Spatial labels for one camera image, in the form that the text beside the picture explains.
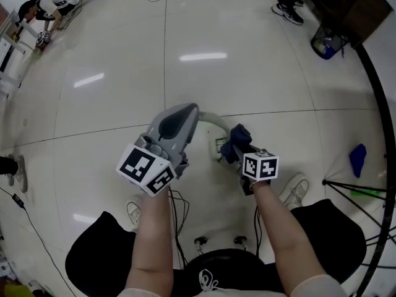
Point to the dark blue cloth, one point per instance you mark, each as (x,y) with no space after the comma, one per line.
(238,135)

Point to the black tripod stand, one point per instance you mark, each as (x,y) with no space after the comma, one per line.
(324,182)

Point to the bright blue cloth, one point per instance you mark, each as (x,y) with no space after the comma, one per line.
(358,162)

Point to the person's left white shoe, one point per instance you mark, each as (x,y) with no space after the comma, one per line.
(134,212)

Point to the black rolling stool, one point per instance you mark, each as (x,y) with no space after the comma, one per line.
(222,258)

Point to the white table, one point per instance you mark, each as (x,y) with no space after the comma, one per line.
(19,45)

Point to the yellow green item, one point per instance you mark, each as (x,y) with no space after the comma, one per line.
(14,291)

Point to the person's right forearm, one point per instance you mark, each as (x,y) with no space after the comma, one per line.
(278,234)

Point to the bright green item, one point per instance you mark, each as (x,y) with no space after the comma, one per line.
(365,193)

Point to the person's left forearm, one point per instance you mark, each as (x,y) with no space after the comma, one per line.
(151,243)

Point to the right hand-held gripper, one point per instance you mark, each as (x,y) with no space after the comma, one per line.
(260,167)

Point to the person's right leg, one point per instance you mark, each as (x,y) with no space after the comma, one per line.
(334,234)

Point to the person's left leg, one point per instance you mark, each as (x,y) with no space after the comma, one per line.
(99,252)

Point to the person's pale shirt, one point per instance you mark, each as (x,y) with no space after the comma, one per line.
(318,286)

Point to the black mesh waste bin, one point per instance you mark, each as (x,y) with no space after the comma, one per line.
(331,46)

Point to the person's leg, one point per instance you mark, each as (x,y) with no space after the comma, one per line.
(99,252)
(334,234)

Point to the brown wooden desk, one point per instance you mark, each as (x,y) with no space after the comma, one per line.
(346,8)

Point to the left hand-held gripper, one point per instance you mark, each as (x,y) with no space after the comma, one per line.
(145,169)

